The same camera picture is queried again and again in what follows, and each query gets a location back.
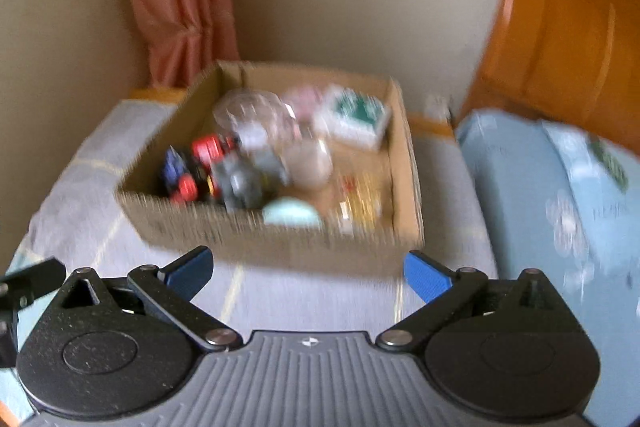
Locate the light blue floral pillow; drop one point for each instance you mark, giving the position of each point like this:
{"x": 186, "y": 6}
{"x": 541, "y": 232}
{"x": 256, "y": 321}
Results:
{"x": 600, "y": 167}

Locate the blue black toy car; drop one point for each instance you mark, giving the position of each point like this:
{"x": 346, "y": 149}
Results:
{"x": 177, "y": 174}

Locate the light blue earbud case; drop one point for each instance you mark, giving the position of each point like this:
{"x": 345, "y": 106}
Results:
{"x": 290, "y": 213}

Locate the white rectangular plastic bottle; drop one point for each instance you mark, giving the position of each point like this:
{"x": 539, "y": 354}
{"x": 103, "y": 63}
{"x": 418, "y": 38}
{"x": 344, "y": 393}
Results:
{"x": 355, "y": 117}

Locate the clear plastic cup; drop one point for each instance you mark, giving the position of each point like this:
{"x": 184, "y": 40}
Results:
{"x": 307, "y": 164}

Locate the brown cardboard box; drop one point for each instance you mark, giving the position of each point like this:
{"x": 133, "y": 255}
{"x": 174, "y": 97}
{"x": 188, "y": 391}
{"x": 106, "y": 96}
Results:
{"x": 300, "y": 252}

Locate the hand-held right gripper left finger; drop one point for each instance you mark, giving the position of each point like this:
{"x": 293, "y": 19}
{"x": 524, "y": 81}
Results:
{"x": 187, "y": 272}

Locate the small clear pink bottle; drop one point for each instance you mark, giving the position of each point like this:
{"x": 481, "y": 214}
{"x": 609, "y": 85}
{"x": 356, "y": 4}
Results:
{"x": 302, "y": 99}

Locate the grey cat figurine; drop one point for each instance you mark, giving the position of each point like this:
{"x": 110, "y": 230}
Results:
{"x": 245, "y": 184}

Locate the red black toy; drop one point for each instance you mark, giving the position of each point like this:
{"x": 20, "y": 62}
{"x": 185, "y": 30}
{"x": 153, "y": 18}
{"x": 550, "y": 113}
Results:
{"x": 212, "y": 149}

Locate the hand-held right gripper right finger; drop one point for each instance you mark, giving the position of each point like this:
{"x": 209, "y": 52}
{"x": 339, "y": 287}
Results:
{"x": 425, "y": 277}

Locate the wooden headboard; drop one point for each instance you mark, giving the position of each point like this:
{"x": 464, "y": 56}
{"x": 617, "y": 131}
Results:
{"x": 565, "y": 37}

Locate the clear capsule bottle silver cap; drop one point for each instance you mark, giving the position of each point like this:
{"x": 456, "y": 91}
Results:
{"x": 360, "y": 204}

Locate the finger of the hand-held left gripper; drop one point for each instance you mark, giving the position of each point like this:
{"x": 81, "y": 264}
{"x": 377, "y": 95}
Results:
{"x": 7, "y": 337}
{"x": 35, "y": 279}

